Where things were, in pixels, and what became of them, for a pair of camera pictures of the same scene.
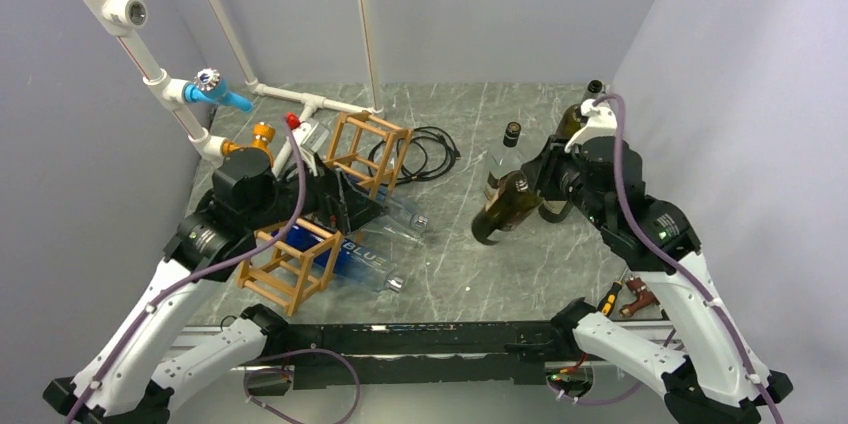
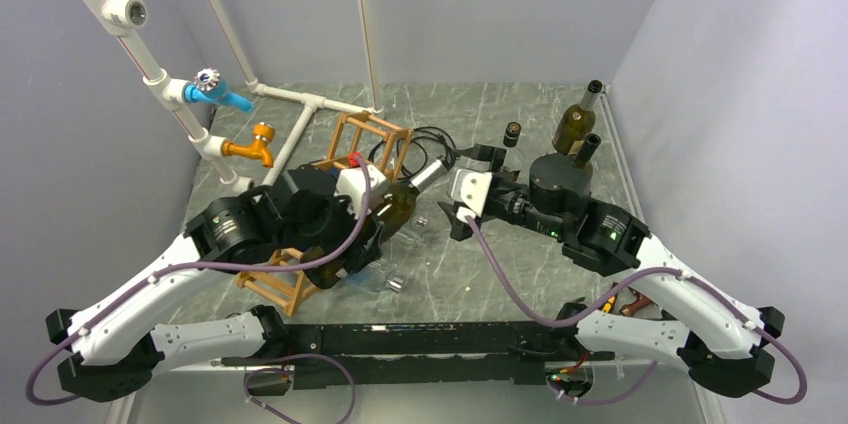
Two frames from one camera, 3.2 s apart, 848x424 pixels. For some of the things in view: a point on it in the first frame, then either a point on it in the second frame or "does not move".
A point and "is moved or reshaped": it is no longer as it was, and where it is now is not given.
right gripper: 543,168 → 494,155
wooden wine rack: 288,265 does not move
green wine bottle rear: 570,120 does not move
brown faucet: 644,298 does not move
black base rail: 490,353 does not move
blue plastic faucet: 210,87 does not move
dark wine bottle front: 510,202 is moved or reshaped
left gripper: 331,187 → 366,249
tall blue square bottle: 381,191 is moved or reshaped
